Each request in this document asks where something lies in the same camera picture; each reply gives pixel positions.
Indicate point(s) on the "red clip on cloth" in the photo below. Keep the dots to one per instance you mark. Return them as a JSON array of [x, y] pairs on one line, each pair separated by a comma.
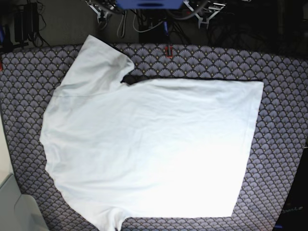
[[169, 51]]

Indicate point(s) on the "black device left background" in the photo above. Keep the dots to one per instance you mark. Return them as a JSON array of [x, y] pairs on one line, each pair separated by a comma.
[[26, 22]]

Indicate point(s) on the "fan-patterned table cloth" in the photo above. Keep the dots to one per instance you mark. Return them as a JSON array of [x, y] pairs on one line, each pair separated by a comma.
[[29, 78]]

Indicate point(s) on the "blue box at top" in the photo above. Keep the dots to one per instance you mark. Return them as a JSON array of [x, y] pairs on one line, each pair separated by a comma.
[[150, 4]]

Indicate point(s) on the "white T-shirt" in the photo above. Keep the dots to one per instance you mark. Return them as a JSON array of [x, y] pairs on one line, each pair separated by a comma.
[[160, 148]]

